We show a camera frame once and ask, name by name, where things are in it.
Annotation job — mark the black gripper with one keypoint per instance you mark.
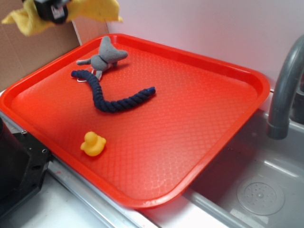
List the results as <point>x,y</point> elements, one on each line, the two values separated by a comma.
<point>52,10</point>

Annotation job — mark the yellow terry cloth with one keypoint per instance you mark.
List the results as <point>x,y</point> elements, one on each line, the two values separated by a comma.
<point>30,23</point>

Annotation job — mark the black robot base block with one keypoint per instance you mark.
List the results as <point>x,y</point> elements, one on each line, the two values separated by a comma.
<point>23,164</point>

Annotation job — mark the brown cardboard panel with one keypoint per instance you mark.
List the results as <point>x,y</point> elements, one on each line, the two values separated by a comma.
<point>21,55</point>

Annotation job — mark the grey plush mouse toy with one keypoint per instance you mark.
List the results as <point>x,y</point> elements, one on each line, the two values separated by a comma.
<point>108,56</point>

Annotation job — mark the yellow rubber duck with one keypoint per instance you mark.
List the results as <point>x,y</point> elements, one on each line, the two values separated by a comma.
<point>93,144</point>

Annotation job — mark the red plastic tray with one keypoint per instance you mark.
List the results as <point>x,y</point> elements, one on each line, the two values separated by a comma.
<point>155,151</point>

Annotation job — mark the grey sink faucet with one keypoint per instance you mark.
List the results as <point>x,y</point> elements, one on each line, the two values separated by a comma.
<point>288,98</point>

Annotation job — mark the grey plastic sink basin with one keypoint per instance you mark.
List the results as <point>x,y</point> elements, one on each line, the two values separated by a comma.
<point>250,153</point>

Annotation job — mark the round sink drain cover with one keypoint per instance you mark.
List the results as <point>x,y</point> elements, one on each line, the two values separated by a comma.
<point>260,196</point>

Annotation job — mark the navy blue rope toy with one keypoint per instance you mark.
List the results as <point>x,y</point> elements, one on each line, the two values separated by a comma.
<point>112,106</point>

